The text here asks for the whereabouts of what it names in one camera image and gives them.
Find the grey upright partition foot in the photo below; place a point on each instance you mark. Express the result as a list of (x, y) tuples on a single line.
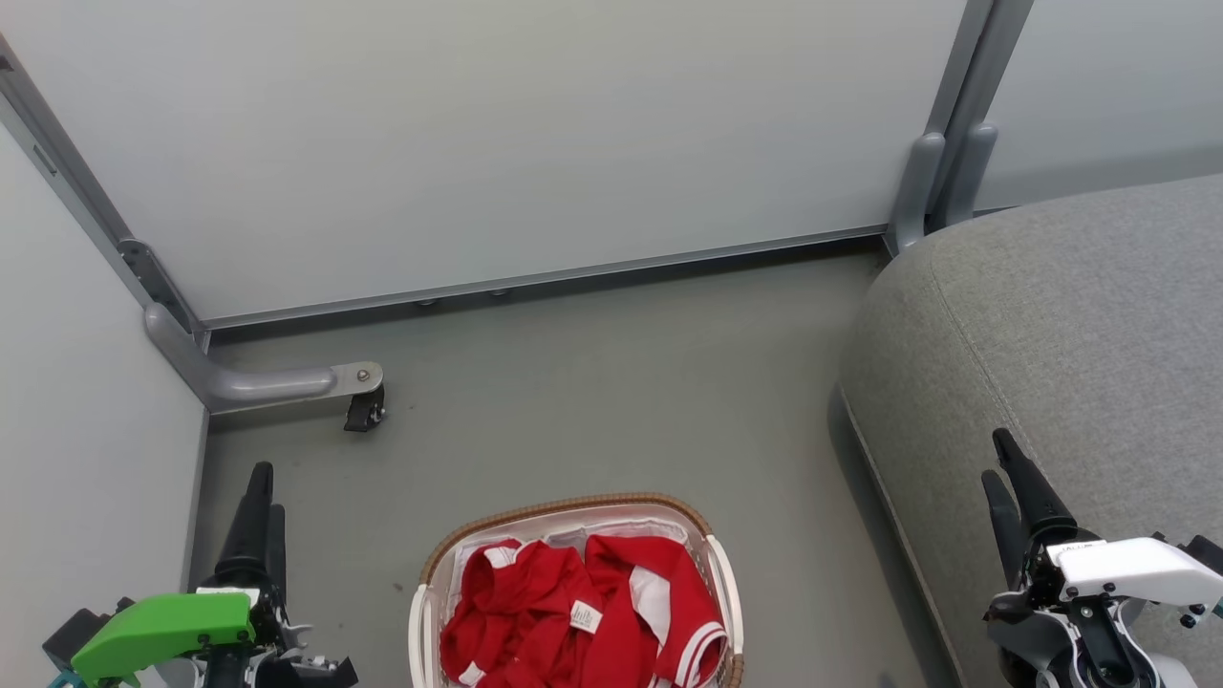
[(973, 172), (915, 186)]

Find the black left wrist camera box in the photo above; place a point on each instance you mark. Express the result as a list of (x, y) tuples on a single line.
[(72, 631)]

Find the white laundry basket brown rim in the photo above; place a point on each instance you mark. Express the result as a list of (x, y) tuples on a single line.
[(430, 612)]

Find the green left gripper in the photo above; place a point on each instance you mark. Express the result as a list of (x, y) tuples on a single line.
[(158, 626)]

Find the grey fabric sofa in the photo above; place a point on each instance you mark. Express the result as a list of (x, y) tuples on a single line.
[(1061, 334)]

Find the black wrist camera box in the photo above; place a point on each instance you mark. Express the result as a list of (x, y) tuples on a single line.
[(1199, 552), (72, 631)]

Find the black caster wheel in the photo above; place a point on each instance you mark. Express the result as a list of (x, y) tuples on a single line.
[(363, 411)]

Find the grey partition upright post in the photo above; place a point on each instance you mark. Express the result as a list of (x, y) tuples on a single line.
[(975, 67)]

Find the aluminium partition bottom rail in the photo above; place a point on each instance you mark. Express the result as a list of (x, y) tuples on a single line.
[(535, 280)]

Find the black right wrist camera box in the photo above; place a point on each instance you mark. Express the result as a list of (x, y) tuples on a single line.
[(1199, 552)]

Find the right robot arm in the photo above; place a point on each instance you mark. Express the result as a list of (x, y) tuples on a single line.
[(1061, 650)]

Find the grey partition corner post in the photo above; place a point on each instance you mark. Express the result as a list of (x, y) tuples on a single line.
[(67, 167)]

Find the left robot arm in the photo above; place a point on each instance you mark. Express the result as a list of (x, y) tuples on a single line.
[(287, 672)]

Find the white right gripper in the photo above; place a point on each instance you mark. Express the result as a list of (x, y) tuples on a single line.
[(1127, 566)]

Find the grey curved partition leg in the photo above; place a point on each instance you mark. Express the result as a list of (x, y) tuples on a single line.
[(248, 384)]

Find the red jersey shirt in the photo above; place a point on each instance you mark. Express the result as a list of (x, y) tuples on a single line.
[(554, 612)]

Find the white basket liner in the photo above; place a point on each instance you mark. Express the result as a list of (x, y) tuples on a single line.
[(611, 527)]

